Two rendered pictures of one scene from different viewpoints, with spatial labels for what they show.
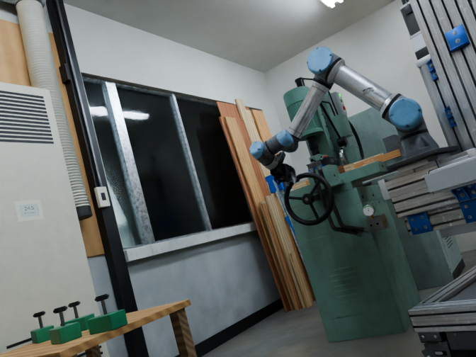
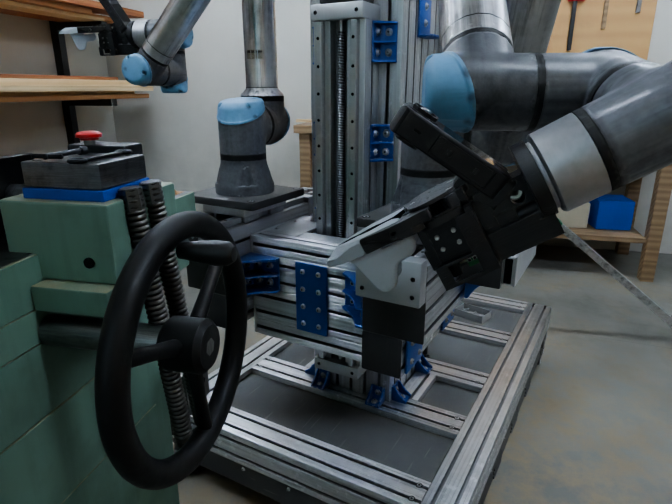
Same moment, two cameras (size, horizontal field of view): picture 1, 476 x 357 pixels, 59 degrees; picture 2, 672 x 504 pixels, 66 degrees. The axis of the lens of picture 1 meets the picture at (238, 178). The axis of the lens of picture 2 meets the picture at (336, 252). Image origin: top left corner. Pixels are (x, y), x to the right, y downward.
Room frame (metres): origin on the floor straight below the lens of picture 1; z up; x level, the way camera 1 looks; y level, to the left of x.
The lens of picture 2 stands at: (2.32, 0.19, 1.08)
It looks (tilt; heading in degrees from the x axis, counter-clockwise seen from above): 18 degrees down; 252
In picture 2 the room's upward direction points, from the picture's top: straight up
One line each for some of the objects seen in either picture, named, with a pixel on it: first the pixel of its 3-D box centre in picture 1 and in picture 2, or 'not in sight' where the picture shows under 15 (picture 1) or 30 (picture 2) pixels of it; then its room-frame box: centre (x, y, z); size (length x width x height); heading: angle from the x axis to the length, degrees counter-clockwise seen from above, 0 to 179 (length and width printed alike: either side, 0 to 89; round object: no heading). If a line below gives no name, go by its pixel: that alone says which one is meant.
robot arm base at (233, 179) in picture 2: not in sight; (244, 171); (2.13, -1.14, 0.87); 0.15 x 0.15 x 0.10
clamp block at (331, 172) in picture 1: (324, 176); (98, 226); (2.40, -0.47, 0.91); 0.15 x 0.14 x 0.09; 59
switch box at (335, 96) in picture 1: (337, 104); not in sight; (2.81, -0.79, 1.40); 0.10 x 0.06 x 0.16; 149
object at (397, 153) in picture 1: (350, 169); not in sight; (2.52, -0.66, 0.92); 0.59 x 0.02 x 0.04; 59
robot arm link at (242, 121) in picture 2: not in sight; (243, 125); (2.12, -1.15, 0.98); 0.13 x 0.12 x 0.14; 56
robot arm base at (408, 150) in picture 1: (417, 144); (427, 190); (1.80, -0.77, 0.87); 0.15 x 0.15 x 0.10
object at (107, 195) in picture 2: (321, 163); (94, 165); (2.40, -0.48, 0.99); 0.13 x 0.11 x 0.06; 59
